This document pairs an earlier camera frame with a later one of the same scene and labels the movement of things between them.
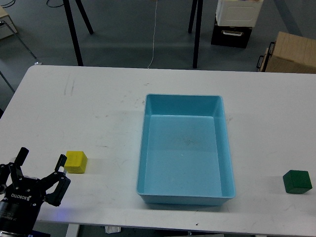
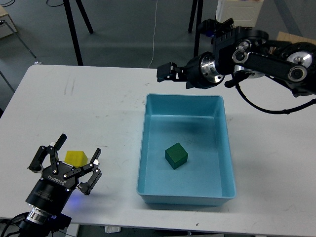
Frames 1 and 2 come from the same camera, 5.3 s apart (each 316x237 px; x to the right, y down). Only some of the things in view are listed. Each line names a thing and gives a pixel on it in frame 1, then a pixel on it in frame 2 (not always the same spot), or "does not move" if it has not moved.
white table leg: [72, 230] does not move
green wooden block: [297, 181] to [176, 155]
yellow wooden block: [76, 162] does not move
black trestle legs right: [198, 27] does not move
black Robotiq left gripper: [19, 210] to [51, 193]
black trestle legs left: [71, 26] does not move
